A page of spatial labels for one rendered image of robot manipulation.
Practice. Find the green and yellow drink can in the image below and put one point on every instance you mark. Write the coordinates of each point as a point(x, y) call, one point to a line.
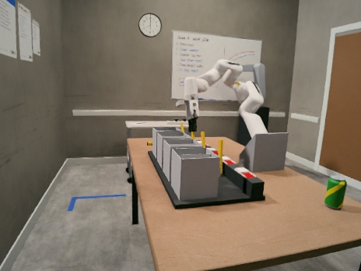
point(335, 193)

